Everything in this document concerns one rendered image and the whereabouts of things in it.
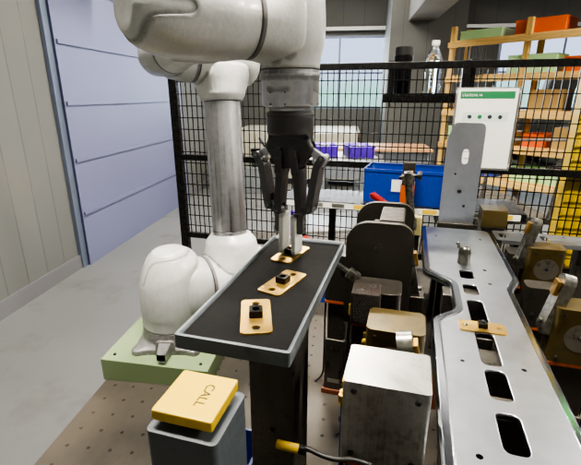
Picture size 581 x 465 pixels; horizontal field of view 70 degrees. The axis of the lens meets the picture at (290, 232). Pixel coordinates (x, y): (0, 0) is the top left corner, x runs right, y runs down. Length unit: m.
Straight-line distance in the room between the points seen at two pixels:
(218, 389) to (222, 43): 0.41
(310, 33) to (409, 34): 7.21
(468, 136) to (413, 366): 1.08
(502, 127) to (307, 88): 1.26
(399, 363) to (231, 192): 0.77
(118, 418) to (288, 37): 0.91
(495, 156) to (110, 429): 1.57
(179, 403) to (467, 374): 0.49
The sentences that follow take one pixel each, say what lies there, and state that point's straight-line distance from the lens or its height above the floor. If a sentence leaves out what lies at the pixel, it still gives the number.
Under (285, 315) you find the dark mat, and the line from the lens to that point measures 0.54.
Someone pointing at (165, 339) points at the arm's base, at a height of 0.80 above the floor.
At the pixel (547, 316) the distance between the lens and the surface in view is 0.96.
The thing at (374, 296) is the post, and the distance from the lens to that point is 0.73.
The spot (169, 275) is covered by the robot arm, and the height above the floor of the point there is 0.98.
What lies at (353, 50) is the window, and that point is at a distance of 8.93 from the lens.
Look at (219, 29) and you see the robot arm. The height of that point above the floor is 1.50.
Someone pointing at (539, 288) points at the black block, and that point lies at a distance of 1.16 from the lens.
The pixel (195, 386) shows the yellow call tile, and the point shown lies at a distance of 0.44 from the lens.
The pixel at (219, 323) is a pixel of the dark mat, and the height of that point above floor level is 1.16.
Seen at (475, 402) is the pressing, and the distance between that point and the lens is 0.71.
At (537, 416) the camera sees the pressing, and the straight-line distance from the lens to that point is 0.72.
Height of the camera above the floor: 1.42
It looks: 18 degrees down
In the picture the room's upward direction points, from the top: straight up
